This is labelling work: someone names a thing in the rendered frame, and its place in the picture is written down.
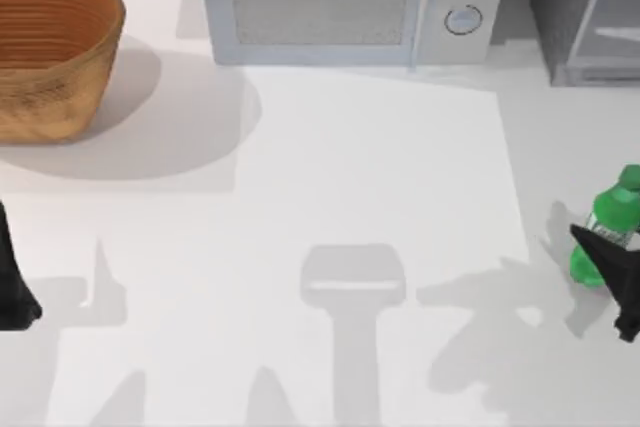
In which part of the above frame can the green bottle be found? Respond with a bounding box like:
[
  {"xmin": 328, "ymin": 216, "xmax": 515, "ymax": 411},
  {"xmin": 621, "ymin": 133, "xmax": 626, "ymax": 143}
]
[{"xmin": 568, "ymin": 163, "xmax": 640, "ymax": 289}]

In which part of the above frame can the woven wooden basket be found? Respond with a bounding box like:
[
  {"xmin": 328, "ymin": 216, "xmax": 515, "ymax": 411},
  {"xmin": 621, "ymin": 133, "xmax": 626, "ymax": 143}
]
[{"xmin": 0, "ymin": 0, "xmax": 127, "ymax": 146}]

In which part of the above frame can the microwave knob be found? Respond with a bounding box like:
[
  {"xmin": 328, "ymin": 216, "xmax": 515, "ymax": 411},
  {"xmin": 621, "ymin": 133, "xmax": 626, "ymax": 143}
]
[{"xmin": 443, "ymin": 2, "xmax": 485, "ymax": 39}]

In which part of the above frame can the microwave oven door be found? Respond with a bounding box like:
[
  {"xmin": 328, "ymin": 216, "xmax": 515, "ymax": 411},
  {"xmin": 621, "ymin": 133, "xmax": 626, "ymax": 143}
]
[{"xmin": 198, "ymin": 0, "xmax": 434, "ymax": 67}]

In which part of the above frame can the grey cabinet with dark inside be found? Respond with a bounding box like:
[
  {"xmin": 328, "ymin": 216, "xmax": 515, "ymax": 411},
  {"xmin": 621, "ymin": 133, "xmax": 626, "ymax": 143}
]
[{"xmin": 518, "ymin": 0, "xmax": 640, "ymax": 89}]

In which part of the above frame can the pale microwave oven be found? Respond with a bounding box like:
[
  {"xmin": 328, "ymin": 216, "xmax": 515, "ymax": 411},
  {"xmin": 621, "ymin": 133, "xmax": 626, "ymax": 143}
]
[{"xmin": 195, "ymin": 0, "xmax": 512, "ymax": 71}]

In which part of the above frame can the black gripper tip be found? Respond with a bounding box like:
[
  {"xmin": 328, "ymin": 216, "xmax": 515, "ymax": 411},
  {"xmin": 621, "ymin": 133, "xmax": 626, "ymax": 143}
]
[{"xmin": 0, "ymin": 200, "xmax": 44, "ymax": 332}]

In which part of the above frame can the pale microwave door handle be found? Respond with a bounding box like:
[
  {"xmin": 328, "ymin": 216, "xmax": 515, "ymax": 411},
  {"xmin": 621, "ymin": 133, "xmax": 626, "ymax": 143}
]
[{"xmin": 408, "ymin": 0, "xmax": 434, "ymax": 72}]

